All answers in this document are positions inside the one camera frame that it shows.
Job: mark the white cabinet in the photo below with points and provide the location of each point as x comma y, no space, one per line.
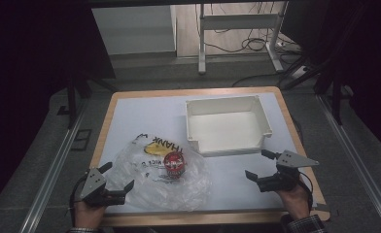
133,29

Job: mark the person's right hand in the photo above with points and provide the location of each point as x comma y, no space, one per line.
294,200

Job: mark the black floor plate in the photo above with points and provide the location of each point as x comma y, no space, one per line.
81,139

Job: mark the black metal stand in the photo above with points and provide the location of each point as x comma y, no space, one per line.
336,97
72,97

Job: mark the person's left hand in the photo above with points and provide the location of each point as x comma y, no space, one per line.
88,215

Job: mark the clear printed plastic bag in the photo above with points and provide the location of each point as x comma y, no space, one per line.
153,191

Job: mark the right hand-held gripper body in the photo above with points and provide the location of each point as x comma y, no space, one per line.
284,171

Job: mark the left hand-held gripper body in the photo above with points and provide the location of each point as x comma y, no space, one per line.
93,186

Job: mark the white metal desk frame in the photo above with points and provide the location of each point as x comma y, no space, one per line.
240,22

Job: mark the aluminium rail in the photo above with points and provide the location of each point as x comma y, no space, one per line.
54,174
357,161

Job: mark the dark curtain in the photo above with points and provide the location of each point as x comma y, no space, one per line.
373,64
26,64

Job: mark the white plastic box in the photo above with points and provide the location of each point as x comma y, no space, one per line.
227,129

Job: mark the red can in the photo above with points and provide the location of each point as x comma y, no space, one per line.
174,163

